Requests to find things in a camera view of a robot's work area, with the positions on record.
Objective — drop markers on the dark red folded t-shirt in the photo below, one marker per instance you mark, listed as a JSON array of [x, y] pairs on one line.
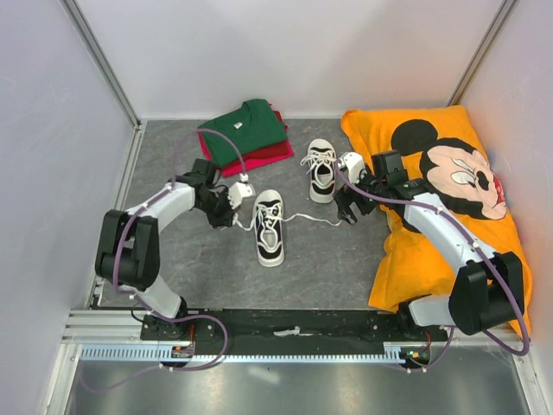
[[273, 150]]

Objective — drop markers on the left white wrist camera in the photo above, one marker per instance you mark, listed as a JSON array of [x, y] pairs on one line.
[[238, 192]]

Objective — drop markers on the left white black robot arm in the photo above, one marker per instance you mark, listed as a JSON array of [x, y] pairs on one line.
[[129, 253]]

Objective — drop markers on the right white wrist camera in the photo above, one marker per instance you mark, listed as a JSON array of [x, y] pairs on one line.
[[353, 165]]

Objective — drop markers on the white shoelace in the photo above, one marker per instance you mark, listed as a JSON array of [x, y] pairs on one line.
[[311, 217]]

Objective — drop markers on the grey slotted cable duct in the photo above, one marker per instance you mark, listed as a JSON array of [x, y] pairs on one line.
[[387, 353]]

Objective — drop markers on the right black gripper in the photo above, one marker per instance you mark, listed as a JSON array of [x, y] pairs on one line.
[[344, 197]]

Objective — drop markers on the black white sneaker tied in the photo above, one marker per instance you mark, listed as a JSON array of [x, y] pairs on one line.
[[320, 160]]

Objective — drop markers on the right aluminium corner post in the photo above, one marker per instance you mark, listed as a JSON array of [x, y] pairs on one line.
[[491, 35]]

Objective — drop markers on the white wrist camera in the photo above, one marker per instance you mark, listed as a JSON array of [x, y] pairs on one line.
[[238, 192], [353, 165]]

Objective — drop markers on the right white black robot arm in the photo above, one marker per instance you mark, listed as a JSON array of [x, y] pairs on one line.
[[488, 287]]

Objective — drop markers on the black white sneaker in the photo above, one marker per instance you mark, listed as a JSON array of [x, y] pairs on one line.
[[268, 237], [320, 160]]

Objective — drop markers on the white tape scrap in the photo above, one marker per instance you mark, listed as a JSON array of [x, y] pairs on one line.
[[295, 331]]

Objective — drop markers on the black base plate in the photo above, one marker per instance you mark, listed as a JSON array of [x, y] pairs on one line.
[[315, 332]]

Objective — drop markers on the green folded t-shirt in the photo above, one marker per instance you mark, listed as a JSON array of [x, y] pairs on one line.
[[252, 126]]

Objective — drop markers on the aluminium corner post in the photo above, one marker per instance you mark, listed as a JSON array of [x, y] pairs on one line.
[[491, 35], [99, 57]]

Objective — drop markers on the pink folded t-shirt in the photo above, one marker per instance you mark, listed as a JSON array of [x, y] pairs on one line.
[[235, 168]]

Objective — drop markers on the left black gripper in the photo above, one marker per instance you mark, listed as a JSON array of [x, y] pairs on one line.
[[225, 217]]

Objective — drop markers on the orange Mickey Mouse pillow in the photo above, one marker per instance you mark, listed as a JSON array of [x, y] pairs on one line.
[[441, 146]]

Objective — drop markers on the left aluminium corner post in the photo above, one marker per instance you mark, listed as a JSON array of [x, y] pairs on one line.
[[99, 57]]

